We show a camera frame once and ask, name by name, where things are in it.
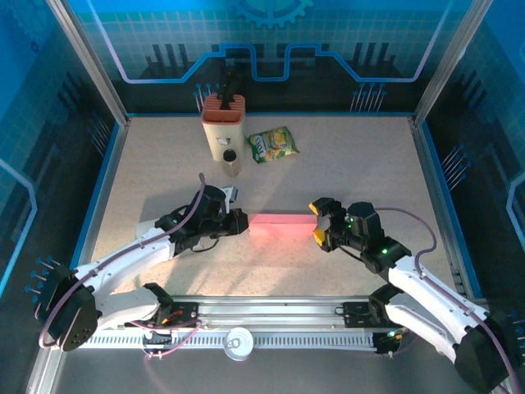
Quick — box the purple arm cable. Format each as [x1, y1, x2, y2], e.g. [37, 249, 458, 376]
[39, 172, 206, 360]
[375, 207, 518, 394]

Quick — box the aluminium frame post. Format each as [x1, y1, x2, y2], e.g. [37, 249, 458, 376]
[44, 0, 131, 126]
[411, 0, 495, 126]

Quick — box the black handled knife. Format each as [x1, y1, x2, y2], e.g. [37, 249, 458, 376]
[224, 80, 243, 111]
[219, 67, 237, 111]

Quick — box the pink paper box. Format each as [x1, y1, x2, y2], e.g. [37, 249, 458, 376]
[248, 212, 319, 243]

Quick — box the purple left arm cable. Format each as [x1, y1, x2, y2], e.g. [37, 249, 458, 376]
[39, 172, 206, 360]

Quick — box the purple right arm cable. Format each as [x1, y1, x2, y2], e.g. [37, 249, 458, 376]
[375, 207, 518, 394]

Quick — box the aluminium mounting rail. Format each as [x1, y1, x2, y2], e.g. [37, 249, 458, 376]
[48, 295, 491, 330]

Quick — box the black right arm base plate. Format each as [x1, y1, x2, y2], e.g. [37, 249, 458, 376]
[342, 301, 411, 328]

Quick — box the white slotted cable duct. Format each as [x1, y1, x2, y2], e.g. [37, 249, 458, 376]
[77, 330, 378, 350]

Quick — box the small dark-lidded jar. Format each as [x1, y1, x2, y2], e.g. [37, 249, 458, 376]
[221, 149, 243, 179]

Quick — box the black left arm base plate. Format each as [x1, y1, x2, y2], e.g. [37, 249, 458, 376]
[124, 301, 201, 328]

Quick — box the silver tin can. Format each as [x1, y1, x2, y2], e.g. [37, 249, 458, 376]
[223, 327, 255, 362]

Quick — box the beige knife block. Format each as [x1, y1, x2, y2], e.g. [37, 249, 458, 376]
[200, 94, 247, 162]

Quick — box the green yellow snack bag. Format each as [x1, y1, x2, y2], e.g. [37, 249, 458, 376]
[247, 126, 301, 164]

